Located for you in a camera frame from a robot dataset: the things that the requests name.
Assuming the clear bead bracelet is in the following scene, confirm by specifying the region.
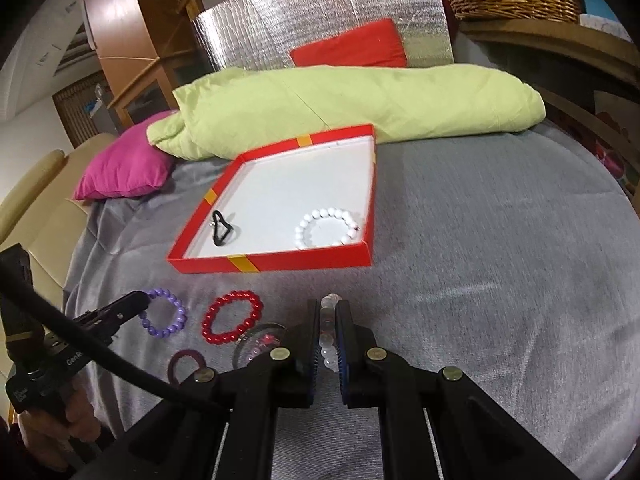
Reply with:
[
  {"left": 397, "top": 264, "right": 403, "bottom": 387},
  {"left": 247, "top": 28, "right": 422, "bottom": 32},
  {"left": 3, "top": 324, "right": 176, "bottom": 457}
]
[{"left": 318, "top": 292, "right": 342, "bottom": 374}]

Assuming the pink pillow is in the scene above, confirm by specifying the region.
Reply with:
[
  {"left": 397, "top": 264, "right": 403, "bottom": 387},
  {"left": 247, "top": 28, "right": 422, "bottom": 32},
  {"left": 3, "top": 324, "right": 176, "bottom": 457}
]
[{"left": 73, "top": 110, "right": 177, "bottom": 202}]

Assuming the purple bead bracelet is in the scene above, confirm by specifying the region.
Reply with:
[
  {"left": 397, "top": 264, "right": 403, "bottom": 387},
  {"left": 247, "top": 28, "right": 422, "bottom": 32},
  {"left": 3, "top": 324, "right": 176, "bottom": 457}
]
[{"left": 139, "top": 287, "right": 189, "bottom": 337}]

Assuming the black hair tie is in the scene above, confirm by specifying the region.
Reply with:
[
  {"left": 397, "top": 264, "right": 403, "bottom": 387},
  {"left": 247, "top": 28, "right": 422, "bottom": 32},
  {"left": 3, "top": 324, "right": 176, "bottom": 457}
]
[{"left": 210, "top": 211, "right": 237, "bottom": 247}]

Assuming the silver foil board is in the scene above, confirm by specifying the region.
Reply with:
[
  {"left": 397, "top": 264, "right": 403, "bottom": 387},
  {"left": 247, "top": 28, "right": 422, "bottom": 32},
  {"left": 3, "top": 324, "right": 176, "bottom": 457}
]
[{"left": 192, "top": 0, "right": 456, "bottom": 73}]

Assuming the dark purple hair ring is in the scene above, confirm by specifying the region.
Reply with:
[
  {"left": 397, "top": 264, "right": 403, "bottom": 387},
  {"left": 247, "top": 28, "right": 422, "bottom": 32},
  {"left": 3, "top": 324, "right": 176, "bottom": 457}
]
[{"left": 167, "top": 349, "right": 207, "bottom": 386}]

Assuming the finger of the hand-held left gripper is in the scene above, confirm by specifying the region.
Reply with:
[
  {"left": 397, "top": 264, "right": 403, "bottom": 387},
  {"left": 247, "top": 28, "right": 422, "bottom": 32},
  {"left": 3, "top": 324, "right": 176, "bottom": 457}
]
[
  {"left": 75, "top": 292, "right": 152, "bottom": 328},
  {"left": 85, "top": 316, "right": 132, "bottom": 347}
]

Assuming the red cardboard tray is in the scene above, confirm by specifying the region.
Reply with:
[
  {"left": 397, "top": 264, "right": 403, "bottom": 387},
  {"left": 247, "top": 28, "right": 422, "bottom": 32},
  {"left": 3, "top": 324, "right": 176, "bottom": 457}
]
[{"left": 166, "top": 124, "right": 377, "bottom": 276}]

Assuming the grey storage cabinet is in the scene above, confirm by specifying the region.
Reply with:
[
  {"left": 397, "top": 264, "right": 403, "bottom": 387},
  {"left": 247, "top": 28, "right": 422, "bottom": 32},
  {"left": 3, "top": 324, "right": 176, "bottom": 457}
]
[{"left": 86, "top": 87, "right": 126, "bottom": 135}]

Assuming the wooden table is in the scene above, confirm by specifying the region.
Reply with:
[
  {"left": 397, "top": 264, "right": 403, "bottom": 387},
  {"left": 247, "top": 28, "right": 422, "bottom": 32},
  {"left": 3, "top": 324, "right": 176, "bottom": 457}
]
[{"left": 457, "top": 20, "right": 640, "bottom": 161}]

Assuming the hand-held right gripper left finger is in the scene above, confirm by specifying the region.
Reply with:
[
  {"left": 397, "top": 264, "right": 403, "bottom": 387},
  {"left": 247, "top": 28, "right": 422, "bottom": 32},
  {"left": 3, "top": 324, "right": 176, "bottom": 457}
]
[{"left": 75, "top": 299, "right": 321, "bottom": 480}]

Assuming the red cushion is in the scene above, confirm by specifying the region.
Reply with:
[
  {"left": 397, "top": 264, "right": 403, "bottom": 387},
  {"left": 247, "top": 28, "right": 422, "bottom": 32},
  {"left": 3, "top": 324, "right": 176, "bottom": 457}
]
[{"left": 290, "top": 18, "right": 408, "bottom": 68}]

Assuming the wooden cabinet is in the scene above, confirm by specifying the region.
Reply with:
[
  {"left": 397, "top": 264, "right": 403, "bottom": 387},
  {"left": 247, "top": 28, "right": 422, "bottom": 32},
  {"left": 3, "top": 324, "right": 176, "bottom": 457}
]
[{"left": 80, "top": 0, "right": 201, "bottom": 131}]

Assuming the white bead bracelet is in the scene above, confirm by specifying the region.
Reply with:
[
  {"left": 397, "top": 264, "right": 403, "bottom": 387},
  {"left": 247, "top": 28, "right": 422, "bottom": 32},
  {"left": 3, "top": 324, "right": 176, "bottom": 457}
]
[{"left": 294, "top": 207, "right": 362, "bottom": 249}]

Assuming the white air conditioner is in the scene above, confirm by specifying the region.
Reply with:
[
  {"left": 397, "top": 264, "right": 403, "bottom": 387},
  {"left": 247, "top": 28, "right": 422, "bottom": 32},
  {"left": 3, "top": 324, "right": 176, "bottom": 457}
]
[{"left": 35, "top": 30, "right": 101, "bottom": 73}]

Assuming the person's left hand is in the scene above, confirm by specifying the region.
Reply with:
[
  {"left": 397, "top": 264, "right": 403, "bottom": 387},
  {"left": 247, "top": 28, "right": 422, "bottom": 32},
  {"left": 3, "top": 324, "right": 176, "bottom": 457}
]
[{"left": 10, "top": 374, "right": 103, "bottom": 472}]

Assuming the black cable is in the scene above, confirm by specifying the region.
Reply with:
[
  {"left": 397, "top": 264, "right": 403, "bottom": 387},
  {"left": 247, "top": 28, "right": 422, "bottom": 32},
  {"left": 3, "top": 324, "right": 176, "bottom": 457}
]
[{"left": 0, "top": 252, "right": 232, "bottom": 411}]

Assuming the beige sofa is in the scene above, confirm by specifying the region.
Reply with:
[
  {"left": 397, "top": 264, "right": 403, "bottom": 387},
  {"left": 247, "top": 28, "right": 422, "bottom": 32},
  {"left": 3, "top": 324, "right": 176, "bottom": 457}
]
[{"left": 0, "top": 132, "right": 118, "bottom": 401}]

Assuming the light green blanket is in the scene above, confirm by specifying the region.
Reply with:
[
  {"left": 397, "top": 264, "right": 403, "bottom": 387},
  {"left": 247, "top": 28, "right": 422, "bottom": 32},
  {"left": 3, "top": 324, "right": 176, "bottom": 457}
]
[{"left": 146, "top": 63, "right": 546, "bottom": 162}]

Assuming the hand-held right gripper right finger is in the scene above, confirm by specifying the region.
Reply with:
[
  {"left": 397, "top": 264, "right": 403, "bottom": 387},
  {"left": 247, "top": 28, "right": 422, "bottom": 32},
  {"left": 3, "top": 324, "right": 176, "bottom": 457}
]
[{"left": 334, "top": 300, "right": 591, "bottom": 480}]

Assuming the red bead bracelet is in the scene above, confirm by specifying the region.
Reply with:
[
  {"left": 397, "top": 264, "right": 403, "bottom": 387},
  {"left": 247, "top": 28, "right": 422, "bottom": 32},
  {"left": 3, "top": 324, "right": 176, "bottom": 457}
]
[{"left": 201, "top": 290, "right": 264, "bottom": 345}]

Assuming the silver bangle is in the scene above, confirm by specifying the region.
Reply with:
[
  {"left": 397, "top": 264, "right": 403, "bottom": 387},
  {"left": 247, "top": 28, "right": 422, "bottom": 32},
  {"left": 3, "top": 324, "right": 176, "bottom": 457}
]
[{"left": 232, "top": 322, "right": 287, "bottom": 368}]

